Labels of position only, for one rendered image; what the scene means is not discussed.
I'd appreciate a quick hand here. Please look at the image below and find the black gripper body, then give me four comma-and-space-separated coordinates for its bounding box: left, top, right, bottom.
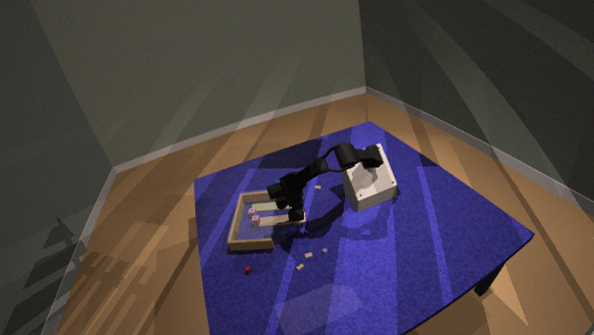
287, 189, 304, 221

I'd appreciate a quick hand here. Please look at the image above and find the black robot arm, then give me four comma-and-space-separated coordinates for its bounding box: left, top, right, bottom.
266, 142, 384, 210

